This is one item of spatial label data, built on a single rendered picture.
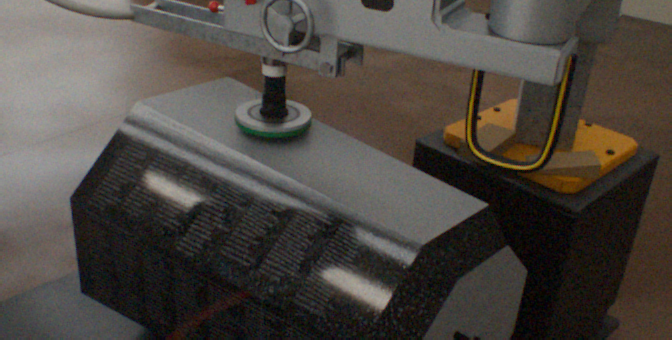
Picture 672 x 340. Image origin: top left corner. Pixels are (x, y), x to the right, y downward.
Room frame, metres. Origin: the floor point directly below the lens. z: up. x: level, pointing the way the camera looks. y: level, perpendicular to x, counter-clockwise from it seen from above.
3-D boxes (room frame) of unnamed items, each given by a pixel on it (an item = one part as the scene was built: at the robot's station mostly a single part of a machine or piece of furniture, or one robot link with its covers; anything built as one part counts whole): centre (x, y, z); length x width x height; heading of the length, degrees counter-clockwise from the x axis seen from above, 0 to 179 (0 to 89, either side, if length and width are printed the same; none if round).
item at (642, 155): (2.16, -0.69, 0.37); 0.66 x 0.66 x 0.74; 47
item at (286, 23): (1.69, 0.12, 1.24); 0.15 x 0.10 x 0.15; 65
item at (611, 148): (2.16, -0.69, 0.76); 0.49 x 0.49 x 0.05; 47
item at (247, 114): (1.85, 0.18, 0.92); 0.21 x 0.21 x 0.01
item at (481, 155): (1.57, -0.42, 1.10); 0.23 x 0.03 x 0.32; 65
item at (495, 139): (2.01, -0.48, 0.81); 0.20 x 0.10 x 0.05; 145
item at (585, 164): (1.92, -0.69, 0.80); 0.20 x 0.10 x 0.05; 87
